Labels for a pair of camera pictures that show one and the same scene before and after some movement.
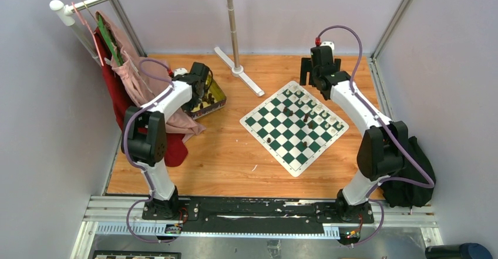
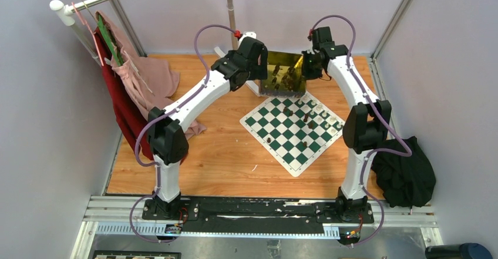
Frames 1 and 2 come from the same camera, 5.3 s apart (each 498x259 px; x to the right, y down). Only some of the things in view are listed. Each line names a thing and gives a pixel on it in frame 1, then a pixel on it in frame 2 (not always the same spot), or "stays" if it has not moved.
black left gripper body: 192,104 to 256,71
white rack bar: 63,12 stays
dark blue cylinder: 464,251 stays
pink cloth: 140,76 stays
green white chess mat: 295,127 stays
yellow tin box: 213,98 to 285,76
